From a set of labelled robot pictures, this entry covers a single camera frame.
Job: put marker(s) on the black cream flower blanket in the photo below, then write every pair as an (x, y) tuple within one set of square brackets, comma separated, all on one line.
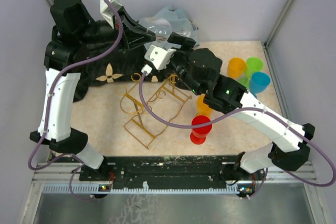
[(118, 66)]

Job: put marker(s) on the green wine glass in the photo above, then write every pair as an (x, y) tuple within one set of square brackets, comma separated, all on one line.
[(253, 65)]

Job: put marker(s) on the grey blue folded cloth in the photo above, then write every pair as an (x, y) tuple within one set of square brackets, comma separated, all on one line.
[(168, 12)]

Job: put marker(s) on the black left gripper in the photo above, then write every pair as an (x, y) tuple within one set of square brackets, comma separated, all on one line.
[(122, 17)]

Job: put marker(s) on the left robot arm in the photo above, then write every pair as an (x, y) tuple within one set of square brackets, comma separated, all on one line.
[(78, 40)]

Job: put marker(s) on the orange yellow wine glass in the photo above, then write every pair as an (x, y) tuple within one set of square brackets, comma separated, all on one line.
[(202, 108)]

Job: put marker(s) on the gold wire glass rack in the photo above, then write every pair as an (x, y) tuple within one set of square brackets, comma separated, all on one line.
[(167, 89)]

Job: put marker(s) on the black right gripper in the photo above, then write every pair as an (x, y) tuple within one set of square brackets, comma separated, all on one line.
[(187, 44)]

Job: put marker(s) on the blue wine glass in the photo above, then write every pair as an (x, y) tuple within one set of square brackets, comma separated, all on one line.
[(259, 81)]

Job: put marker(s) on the red wine glass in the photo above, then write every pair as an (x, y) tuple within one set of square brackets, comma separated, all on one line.
[(198, 135)]

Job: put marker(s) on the clear wine glass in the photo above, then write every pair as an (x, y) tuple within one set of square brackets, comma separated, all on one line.
[(163, 28)]

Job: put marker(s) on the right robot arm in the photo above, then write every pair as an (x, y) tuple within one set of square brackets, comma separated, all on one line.
[(199, 70)]

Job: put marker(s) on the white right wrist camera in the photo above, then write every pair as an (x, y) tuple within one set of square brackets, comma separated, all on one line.
[(158, 57)]

